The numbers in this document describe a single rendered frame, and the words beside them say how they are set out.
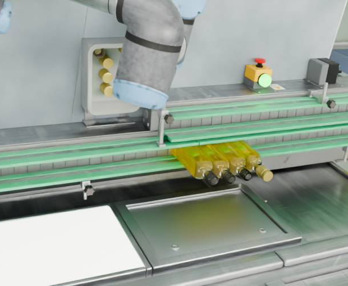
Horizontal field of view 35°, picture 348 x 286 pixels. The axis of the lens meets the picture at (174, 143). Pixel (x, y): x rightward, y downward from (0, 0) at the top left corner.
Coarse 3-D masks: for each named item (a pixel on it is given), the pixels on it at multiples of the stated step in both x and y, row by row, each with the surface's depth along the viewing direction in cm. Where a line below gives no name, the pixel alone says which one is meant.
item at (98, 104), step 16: (96, 48) 161; (112, 48) 171; (96, 64) 171; (96, 80) 173; (112, 80) 175; (96, 96) 175; (112, 96) 178; (96, 112) 170; (112, 112) 172; (128, 112) 174
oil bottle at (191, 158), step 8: (176, 152) 177; (184, 152) 171; (192, 152) 171; (200, 152) 171; (184, 160) 172; (192, 160) 167; (200, 160) 166; (208, 160) 166; (192, 168) 167; (200, 168) 164; (208, 168) 164; (200, 176) 165
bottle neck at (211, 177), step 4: (204, 172) 163; (208, 172) 162; (212, 172) 162; (204, 176) 163; (208, 176) 161; (212, 176) 160; (216, 176) 160; (208, 180) 161; (212, 180) 162; (216, 180) 162; (212, 184) 161
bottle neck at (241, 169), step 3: (237, 168) 168; (240, 168) 168; (243, 168) 167; (237, 171) 168; (240, 171) 167; (243, 171) 166; (246, 171) 165; (249, 171) 166; (240, 174) 167; (243, 174) 165; (246, 174) 165; (249, 174) 166; (243, 177) 165; (246, 177) 167; (249, 177) 166; (246, 180) 166
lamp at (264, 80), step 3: (261, 75) 190; (264, 75) 189; (267, 75) 189; (258, 78) 190; (261, 78) 189; (264, 78) 189; (267, 78) 189; (270, 78) 190; (258, 81) 191; (261, 81) 189; (264, 81) 189; (267, 81) 189; (270, 81) 190; (261, 84) 190; (264, 84) 190; (267, 84) 190
